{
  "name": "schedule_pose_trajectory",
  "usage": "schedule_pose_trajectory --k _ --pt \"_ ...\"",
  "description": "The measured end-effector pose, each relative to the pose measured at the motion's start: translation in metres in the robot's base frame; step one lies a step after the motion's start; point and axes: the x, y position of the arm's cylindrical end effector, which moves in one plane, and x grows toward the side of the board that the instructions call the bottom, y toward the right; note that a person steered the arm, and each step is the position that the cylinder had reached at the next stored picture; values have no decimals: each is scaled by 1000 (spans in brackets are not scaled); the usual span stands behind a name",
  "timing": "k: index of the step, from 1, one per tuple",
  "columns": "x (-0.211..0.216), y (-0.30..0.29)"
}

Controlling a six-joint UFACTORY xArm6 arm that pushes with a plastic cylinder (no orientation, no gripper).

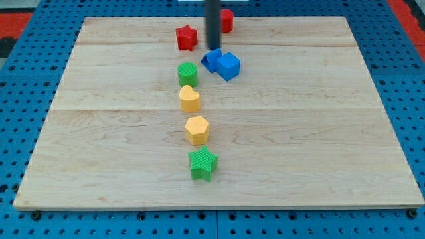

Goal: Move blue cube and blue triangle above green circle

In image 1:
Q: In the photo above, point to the blue cube block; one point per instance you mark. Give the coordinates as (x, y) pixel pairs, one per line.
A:
(228, 66)

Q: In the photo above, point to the blue triangle block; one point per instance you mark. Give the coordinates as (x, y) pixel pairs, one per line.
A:
(209, 60)

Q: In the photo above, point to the yellow hexagon block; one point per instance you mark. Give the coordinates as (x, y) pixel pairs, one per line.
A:
(197, 130)

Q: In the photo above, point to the yellow heart block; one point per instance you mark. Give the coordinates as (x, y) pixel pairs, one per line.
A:
(189, 99)

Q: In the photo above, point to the green star block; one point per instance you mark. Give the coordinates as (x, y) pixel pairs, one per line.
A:
(202, 164)

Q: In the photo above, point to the green cylinder block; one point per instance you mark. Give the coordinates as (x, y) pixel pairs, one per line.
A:
(187, 74)

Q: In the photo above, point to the red star block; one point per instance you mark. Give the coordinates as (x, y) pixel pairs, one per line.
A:
(187, 37)

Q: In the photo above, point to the light wooden board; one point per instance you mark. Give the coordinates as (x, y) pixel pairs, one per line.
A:
(301, 128)

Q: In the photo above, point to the red cylinder block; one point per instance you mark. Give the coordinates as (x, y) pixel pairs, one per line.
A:
(227, 20)

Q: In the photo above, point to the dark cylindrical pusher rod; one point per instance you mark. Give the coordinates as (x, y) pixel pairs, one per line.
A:
(213, 24)

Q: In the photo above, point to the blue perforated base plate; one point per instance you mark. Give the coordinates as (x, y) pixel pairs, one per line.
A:
(32, 72)

